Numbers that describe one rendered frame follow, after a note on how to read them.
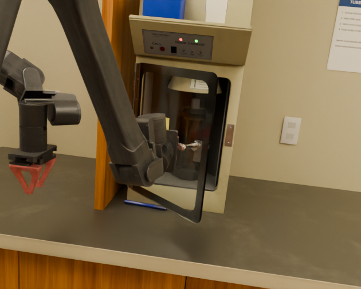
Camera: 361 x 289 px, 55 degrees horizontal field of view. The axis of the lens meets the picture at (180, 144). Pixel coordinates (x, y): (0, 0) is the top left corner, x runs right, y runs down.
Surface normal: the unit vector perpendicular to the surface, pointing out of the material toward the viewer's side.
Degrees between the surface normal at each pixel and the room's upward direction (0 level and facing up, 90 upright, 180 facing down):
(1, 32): 82
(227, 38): 135
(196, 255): 0
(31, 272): 90
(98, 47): 81
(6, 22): 82
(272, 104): 90
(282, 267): 0
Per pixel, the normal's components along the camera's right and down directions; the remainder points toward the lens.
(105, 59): 0.85, 0.07
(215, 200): -0.11, 0.24
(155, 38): -0.15, 0.85
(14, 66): 0.53, -0.29
